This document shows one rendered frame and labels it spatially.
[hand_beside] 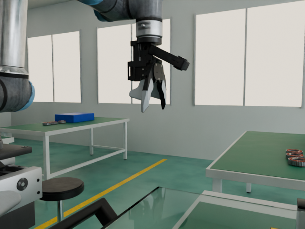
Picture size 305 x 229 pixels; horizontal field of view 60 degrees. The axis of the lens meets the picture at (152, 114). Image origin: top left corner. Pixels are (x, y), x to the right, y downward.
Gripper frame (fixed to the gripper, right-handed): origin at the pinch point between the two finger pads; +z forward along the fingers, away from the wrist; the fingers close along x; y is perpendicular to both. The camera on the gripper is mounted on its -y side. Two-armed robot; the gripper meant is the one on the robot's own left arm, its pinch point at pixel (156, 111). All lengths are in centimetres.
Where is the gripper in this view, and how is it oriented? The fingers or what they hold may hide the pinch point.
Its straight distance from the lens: 74.7
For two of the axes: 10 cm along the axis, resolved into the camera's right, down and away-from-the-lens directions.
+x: -4.1, 0.7, -9.1
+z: 0.0, 10.0, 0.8
